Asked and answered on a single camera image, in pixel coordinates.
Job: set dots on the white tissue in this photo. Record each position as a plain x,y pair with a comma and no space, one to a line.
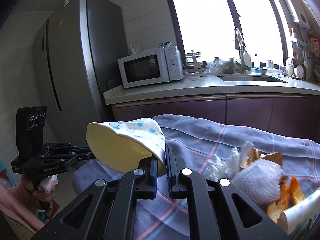
236,161

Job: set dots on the kitchen sink faucet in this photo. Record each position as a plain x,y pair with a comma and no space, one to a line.
239,45

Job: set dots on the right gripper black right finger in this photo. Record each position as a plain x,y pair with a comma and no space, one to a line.
217,210

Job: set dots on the patterned paper cup lying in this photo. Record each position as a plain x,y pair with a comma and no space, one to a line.
297,220

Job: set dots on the orange peel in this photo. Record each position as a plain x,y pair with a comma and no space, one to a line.
291,193

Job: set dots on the person's left hand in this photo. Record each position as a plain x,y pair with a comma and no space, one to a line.
39,193

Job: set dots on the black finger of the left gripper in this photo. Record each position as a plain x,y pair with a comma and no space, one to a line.
83,153

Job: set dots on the white foam fruit net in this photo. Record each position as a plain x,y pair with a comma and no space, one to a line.
260,181

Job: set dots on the patterned paper cup yellow inside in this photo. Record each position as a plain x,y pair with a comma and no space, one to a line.
121,145

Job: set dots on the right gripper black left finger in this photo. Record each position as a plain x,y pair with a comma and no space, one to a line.
105,210

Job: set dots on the white microwave oven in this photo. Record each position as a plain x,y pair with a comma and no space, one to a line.
152,66

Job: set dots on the silver refrigerator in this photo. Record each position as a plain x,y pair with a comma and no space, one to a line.
75,57

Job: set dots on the purple plaid tablecloth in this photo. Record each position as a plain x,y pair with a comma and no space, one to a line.
196,141

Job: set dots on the pink sleeve left forearm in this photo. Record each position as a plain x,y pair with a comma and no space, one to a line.
14,209

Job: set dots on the purple kitchen cabinets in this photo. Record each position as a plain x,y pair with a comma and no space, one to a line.
282,114

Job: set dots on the blue white bowl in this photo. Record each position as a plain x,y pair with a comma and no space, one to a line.
165,44

